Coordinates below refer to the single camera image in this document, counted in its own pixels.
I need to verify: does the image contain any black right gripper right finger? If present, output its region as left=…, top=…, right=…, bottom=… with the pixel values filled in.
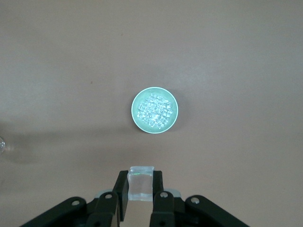
left=149, top=170, right=249, bottom=227

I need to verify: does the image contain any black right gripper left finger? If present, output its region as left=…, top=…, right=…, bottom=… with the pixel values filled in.
left=20, top=170, right=130, bottom=227

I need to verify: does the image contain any single clear ice cube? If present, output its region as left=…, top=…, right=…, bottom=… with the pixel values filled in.
left=127, top=165, right=155, bottom=202

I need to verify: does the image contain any heap of clear ice cubes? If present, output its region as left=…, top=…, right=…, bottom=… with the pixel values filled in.
left=136, top=93, right=173, bottom=130

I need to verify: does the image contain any pale green ceramic bowl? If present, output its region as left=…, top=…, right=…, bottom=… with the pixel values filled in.
left=131, top=86, right=179, bottom=135

